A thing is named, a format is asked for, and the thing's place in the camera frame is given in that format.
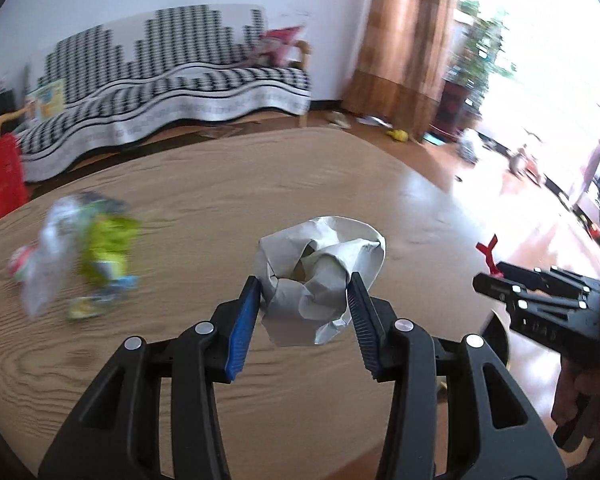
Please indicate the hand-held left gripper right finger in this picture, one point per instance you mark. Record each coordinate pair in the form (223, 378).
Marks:
(360, 320)

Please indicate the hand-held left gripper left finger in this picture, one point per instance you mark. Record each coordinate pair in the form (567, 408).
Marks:
(240, 330)

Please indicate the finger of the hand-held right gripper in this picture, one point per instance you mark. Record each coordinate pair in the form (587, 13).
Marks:
(510, 287)
(550, 275)

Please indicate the large white paper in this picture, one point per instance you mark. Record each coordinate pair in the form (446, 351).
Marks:
(320, 270)

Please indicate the person's right hand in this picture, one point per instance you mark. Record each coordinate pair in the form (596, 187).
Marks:
(567, 390)

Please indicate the red ribbon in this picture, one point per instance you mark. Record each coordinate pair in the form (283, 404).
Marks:
(489, 255)

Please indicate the colourful crumpled wrapper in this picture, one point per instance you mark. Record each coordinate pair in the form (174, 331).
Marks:
(102, 297)

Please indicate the white plastic bag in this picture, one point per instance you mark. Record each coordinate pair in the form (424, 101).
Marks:
(469, 146)

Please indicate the yellow-green snack wrapper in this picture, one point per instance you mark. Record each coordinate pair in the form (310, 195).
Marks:
(107, 245)

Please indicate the small yellow toy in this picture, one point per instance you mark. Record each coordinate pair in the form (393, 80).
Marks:
(397, 135)

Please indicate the dark red plant stand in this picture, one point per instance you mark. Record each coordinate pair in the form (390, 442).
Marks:
(452, 107)

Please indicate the pale slipper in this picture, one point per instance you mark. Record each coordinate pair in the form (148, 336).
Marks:
(375, 121)
(337, 119)

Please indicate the green potted plant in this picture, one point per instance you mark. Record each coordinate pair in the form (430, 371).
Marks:
(480, 45)

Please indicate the black white striped blanket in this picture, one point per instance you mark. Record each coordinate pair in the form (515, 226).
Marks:
(155, 85)

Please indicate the brown patterned curtain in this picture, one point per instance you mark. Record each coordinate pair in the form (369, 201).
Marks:
(400, 45)

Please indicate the wooden sofa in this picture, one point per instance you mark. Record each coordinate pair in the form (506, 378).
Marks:
(306, 55)

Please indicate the red plastic chair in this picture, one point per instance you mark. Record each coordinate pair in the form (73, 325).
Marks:
(0, 180)

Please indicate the pink cartoon pillow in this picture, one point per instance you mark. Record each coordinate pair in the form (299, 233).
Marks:
(280, 45)

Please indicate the colourful picture book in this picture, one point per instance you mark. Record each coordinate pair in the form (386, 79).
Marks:
(47, 100)

